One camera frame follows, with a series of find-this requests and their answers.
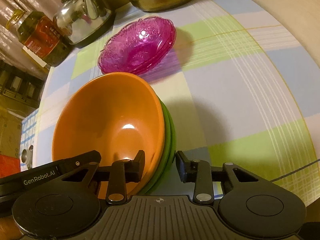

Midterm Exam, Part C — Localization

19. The large green plastic bowl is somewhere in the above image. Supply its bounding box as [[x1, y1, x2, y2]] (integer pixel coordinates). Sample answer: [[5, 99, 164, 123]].
[[146, 107, 176, 195]]

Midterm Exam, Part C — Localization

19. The small green plastic bowl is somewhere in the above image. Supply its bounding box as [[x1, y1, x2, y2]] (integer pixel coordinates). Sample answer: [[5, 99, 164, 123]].
[[138, 101, 171, 194]]

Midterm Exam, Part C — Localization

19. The orange plastic bowl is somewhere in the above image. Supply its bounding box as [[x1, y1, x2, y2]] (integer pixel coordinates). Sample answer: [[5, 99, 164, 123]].
[[52, 72, 165, 196]]

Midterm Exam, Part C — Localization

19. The large pink glass dish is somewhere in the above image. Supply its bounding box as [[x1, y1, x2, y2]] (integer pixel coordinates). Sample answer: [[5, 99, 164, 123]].
[[97, 16, 176, 75]]

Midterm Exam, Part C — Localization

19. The left hand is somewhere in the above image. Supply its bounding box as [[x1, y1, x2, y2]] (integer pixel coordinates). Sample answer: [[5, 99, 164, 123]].
[[0, 216, 22, 240]]

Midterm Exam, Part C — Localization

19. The small metal knob object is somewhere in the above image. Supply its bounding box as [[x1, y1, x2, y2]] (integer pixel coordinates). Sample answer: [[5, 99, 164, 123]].
[[21, 145, 33, 169]]

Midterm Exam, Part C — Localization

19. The blue checked cloth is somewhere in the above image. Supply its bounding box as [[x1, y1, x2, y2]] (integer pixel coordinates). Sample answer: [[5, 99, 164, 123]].
[[19, 109, 39, 171]]

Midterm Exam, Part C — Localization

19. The plaid tablecloth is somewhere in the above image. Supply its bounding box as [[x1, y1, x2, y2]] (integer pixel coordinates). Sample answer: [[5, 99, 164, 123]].
[[19, 0, 320, 205]]

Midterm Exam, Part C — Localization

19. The dark shelf rack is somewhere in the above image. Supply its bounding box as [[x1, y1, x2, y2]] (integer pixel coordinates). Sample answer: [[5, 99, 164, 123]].
[[1, 60, 44, 108]]

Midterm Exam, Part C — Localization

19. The cooking oil bottle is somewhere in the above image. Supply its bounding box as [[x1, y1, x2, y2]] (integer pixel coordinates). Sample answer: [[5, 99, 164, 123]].
[[6, 9, 73, 67]]

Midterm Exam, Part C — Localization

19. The stainless steel kettle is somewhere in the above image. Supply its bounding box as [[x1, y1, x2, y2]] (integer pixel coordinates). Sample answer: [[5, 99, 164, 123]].
[[53, 0, 116, 48]]

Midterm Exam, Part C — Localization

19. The pink curtain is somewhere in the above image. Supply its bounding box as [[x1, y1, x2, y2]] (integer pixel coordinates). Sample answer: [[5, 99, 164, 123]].
[[1, 0, 61, 80]]

